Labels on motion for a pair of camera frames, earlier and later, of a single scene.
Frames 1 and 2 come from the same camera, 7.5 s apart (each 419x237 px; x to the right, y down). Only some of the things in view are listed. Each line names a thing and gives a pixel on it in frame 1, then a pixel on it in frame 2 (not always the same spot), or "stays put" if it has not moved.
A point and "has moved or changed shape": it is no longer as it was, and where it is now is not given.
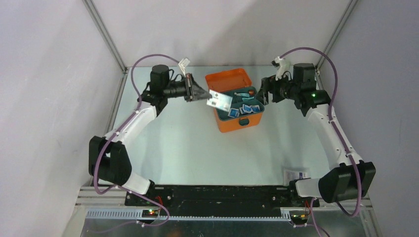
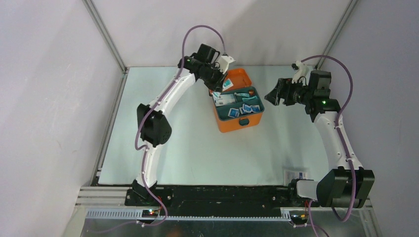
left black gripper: (193, 92) → (217, 86)
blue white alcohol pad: (233, 112) stays put
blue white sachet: (255, 108) stays put
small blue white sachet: (246, 108) stays put
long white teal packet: (220, 101) has moved or changed shape
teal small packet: (242, 94) stays put
